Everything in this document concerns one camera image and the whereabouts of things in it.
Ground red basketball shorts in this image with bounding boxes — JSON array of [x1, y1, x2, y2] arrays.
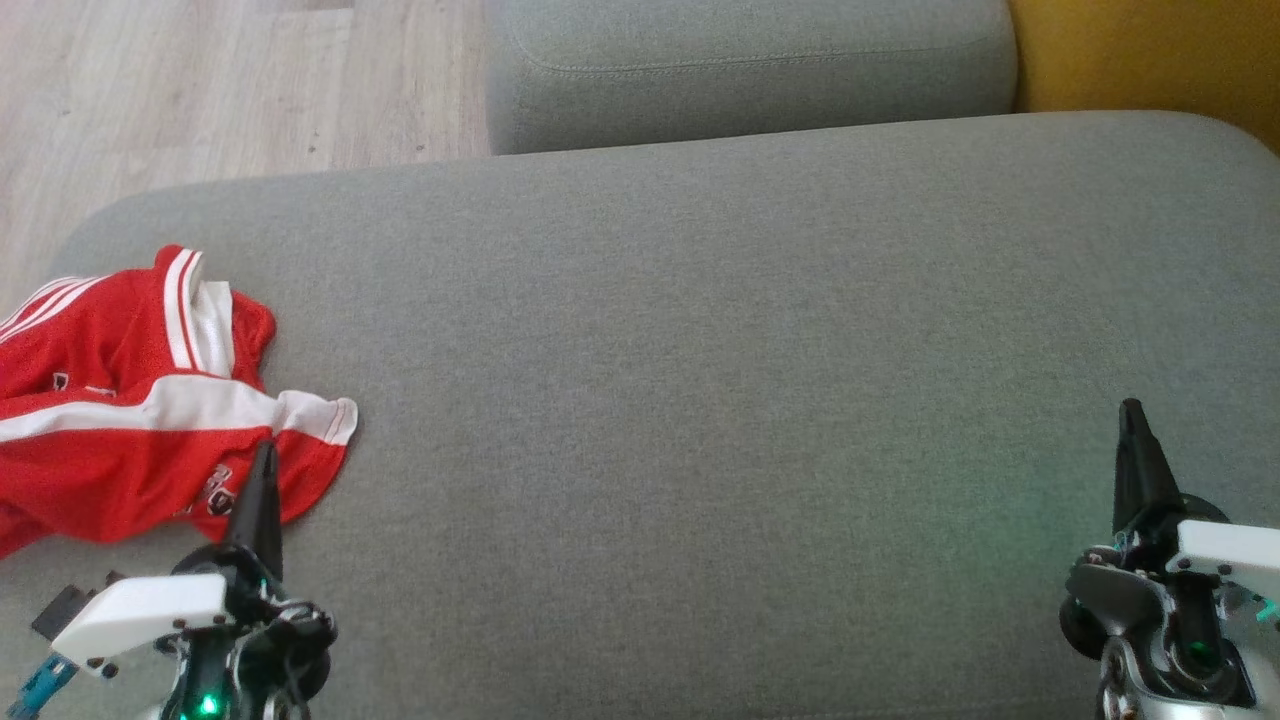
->
[[0, 375, 359, 559]]

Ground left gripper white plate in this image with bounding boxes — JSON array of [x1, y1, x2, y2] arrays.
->
[[50, 440, 339, 720]]

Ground yellow sofa back cushion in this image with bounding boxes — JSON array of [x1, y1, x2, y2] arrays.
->
[[1010, 0, 1280, 156]]

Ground grey sofa seat cushion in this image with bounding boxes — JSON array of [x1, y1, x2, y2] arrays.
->
[[485, 0, 1019, 156]]

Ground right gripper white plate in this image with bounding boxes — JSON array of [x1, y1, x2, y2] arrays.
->
[[1060, 397, 1280, 720]]

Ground left camera cable blue plug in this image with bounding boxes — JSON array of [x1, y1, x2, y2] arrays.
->
[[0, 655, 79, 720]]

